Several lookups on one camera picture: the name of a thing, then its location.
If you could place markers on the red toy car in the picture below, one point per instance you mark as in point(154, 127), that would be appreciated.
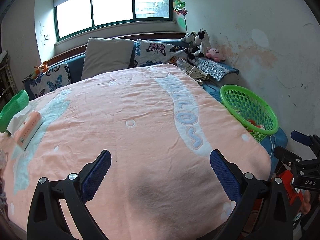
point(290, 192)

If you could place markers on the black and white cow plush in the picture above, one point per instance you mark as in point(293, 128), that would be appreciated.
point(202, 42)

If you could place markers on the grey pillow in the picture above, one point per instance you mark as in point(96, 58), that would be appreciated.
point(105, 55)

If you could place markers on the dark metal rack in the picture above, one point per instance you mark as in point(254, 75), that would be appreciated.
point(7, 80)

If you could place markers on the green plastic basket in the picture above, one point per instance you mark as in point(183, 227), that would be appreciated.
point(235, 100)

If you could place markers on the pink plush toy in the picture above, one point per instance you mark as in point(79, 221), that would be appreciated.
point(215, 53)

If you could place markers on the colourful pinwheel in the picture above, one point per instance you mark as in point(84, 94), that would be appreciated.
point(178, 6)

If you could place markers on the white wall switch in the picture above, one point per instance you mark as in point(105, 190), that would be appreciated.
point(47, 37)

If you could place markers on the grey plush toy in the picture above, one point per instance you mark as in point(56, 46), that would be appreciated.
point(188, 37)

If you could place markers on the white bedside cabinet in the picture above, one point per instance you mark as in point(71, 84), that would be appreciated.
point(231, 78)

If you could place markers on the blue patterned towel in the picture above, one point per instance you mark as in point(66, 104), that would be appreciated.
point(215, 67)

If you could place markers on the small butterfly print pillow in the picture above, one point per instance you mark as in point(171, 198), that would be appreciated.
point(52, 80)

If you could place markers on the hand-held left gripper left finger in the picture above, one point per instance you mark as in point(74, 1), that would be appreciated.
point(97, 177)

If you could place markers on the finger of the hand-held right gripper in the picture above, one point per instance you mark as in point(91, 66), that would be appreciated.
point(301, 137)
point(287, 157)

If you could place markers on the blue upholstered headboard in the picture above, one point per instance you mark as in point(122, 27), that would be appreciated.
point(75, 70)

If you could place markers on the patterned beige garment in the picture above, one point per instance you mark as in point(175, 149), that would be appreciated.
point(197, 73)

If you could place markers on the peach tissue pack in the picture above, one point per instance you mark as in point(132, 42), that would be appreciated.
point(27, 130)

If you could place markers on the green plastic container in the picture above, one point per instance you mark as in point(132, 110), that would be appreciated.
point(12, 110)

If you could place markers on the person's right hand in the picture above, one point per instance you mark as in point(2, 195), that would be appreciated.
point(307, 203)

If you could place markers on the orange fox plush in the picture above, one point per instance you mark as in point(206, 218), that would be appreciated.
point(42, 67)

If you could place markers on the pink blanket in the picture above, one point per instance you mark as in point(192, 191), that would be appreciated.
point(125, 100)

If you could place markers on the large butterfly print pillow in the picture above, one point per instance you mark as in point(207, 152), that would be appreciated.
point(155, 52)

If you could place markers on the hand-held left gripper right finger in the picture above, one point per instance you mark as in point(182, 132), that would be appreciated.
point(225, 177)

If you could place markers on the green framed window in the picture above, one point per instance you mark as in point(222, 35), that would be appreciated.
point(112, 10)

